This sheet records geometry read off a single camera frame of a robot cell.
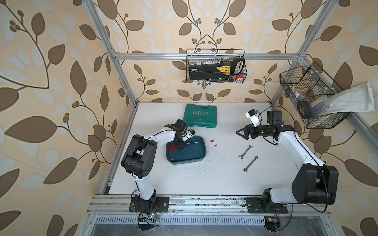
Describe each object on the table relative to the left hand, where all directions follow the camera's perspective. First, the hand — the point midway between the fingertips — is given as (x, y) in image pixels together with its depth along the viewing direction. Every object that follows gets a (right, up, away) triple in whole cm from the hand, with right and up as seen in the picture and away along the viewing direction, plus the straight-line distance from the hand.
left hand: (181, 143), depth 95 cm
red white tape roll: (+35, +40, -8) cm, 54 cm away
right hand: (+37, +10, -10) cm, 39 cm away
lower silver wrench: (+39, -14, -8) cm, 42 cm away
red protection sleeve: (+20, +1, +4) cm, 21 cm away
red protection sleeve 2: (+23, -2, +2) cm, 23 cm away
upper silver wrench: (+38, -8, -4) cm, 39 cm away
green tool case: (+13, +17, +12) cm, 25 cm away
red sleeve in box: (-6, -4, -1) cm, 7 cm away
